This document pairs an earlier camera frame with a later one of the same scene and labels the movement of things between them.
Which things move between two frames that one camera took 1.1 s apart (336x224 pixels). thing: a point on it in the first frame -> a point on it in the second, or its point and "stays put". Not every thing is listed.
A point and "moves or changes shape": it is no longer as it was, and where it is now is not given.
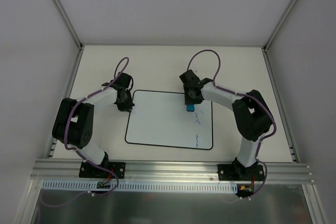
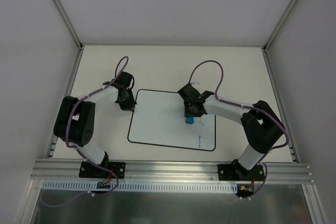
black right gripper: [192, 96] -> [192, 112]
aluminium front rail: [69, 170] stays put
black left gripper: [124, 100] stays put
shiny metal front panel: [280, 204] stays put
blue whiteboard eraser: [190, 107] moves or changes shape
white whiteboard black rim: [161, 118] stays put
